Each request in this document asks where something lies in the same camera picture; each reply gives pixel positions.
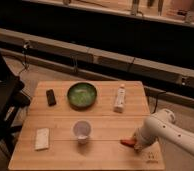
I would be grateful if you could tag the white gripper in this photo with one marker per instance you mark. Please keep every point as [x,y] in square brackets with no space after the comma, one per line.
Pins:
[143,139]

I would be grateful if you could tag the red pepper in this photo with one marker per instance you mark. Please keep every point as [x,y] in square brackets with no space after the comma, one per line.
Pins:
[128,142]

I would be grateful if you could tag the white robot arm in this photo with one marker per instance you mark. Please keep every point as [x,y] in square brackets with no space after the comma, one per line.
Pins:
[162,125]

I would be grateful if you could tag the white sponge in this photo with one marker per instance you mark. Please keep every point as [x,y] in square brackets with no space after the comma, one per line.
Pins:
[42,139]

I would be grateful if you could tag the white tube bottle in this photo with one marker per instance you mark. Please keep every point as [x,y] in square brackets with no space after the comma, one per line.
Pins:
[120,99]

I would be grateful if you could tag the green bowl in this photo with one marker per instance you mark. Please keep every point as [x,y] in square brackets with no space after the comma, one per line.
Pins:
[82,95]

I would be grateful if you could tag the black rectangular block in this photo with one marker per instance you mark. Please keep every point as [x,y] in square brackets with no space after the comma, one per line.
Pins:
[50,97]

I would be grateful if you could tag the black chair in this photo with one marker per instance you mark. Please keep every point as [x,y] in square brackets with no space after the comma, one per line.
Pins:
[11,100]

